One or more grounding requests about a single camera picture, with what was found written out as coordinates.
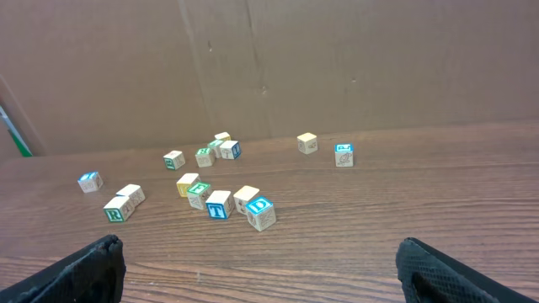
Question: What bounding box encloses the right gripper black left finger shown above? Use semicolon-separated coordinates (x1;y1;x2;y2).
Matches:
1;234;126;303

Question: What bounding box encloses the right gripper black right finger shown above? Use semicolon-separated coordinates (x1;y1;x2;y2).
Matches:
396;237;537;303

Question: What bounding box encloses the blue T letter block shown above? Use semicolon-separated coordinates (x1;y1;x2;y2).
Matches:
205;190;235;220

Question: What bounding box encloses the yellow-top wooden block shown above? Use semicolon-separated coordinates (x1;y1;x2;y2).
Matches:
233;185;259;215

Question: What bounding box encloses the blue D letter block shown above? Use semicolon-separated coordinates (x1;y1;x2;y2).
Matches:
246;196;276;231

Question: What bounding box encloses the green R letter block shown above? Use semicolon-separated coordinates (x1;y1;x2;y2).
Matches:
103;196;136;223

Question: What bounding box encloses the plain top wooden block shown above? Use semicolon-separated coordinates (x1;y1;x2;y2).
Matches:
116;184;146;207

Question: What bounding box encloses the plain wooden block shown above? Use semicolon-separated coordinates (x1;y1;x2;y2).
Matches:
116;184;146;207
215;132;232;141

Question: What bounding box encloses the blue-top block far left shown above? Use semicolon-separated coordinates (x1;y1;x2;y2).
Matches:
77;171;104;194

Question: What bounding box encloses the yellow-sided wooden block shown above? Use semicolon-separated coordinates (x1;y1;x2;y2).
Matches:
176;173;200;197

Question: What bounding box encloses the green F letter block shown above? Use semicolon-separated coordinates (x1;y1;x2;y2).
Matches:
187;182;212;210

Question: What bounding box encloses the green B letter block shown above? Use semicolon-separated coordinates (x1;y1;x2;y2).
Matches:
163;151;185;170

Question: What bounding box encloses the green strip at left edge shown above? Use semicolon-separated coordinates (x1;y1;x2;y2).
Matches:
1;108;33;157

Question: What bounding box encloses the blue P letter block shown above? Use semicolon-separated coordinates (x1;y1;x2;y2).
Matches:
334;143;354;167

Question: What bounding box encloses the green-top R block rear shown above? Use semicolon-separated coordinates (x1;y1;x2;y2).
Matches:
195;147;216;167

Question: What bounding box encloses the green L letter block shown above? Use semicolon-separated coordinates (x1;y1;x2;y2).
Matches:
207;139;224;158

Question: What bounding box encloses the yellow-top block far right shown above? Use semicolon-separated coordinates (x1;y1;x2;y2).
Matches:
297;132;318;155

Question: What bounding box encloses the blue-sided wooden block rear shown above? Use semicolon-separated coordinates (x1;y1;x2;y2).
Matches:
219;141;242;160

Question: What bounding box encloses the rear plain wooden block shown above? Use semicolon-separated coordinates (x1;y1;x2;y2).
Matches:
215;132;232;141

